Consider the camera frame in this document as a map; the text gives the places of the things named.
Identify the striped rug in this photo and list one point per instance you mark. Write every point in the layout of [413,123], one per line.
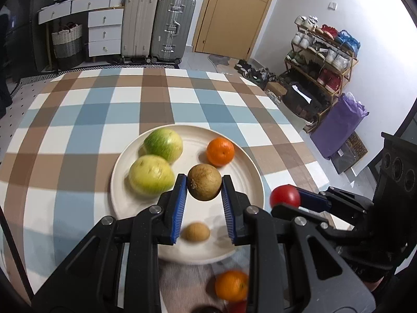
[49,75]

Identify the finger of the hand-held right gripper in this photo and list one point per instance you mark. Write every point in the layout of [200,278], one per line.
[312,199]
[293,211]

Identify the green mango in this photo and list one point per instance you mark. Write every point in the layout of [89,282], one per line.
[163,145]

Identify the brown kiwi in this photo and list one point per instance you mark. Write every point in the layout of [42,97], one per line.
[195,232]
[204,182]

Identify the cream round plate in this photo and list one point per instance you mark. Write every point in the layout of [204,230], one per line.
[195,208]

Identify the beige suitcase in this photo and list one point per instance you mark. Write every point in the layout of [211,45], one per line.
[138,26]

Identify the white light switch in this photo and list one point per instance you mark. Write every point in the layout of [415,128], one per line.
[332,5]

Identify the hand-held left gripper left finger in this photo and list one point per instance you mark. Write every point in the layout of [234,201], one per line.
[178,208]

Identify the pile of shoes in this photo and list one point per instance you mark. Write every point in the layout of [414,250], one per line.
[252,70]

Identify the woven basket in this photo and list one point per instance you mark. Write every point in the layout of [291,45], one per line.
[67,45]

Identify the red tomato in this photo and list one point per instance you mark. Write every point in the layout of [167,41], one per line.
[285,196]
[237,307]

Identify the white desk with drawers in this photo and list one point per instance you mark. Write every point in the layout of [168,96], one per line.
[104,22]

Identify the cardboard box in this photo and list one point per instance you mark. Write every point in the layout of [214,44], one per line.
[276,88]

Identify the person's right hand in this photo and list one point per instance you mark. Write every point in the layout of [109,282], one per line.
[365,265]

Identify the wooden shoe rack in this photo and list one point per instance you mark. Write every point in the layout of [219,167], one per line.
[321,71]

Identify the wooden door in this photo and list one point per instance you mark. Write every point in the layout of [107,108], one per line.
[234,16]

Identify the purple bag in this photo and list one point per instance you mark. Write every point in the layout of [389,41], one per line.
[338,125]

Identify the checked tablecloth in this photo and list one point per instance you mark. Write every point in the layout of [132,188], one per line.
[81,120]

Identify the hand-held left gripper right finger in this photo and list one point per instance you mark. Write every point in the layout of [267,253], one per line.
[229,212]

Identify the grey floor mat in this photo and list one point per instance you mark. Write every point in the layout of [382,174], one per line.
[219,59]

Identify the orange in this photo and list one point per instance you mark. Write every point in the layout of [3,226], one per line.
[232,285]
[220,151]

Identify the silver suitcase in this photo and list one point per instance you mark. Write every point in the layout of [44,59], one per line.
[172,29]

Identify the yellow-green mango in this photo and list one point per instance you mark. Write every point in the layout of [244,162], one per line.
[151,177]

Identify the dark plum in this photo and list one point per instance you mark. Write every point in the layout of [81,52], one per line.
[205,309]

